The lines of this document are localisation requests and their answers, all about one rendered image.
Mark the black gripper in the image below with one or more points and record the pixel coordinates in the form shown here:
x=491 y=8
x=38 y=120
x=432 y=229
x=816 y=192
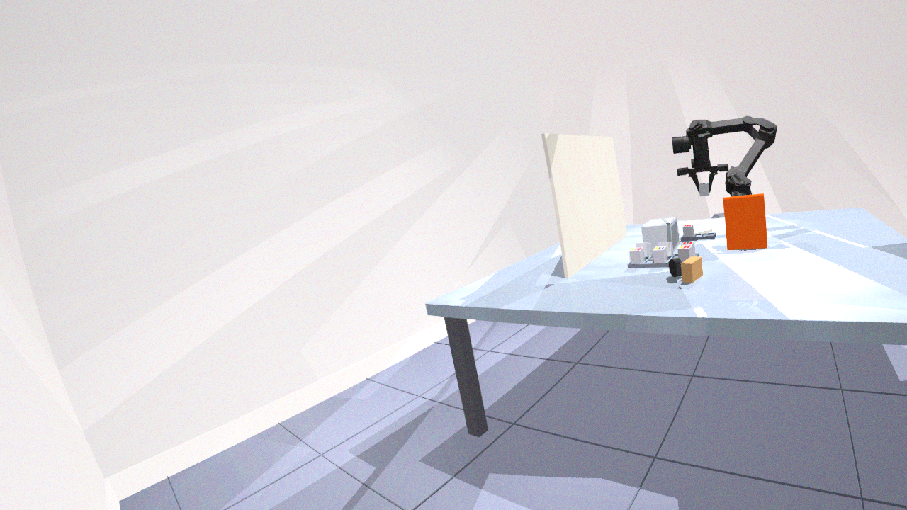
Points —
x=701 y=160

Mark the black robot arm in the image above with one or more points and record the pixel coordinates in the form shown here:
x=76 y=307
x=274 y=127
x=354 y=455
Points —
x=737 y=183

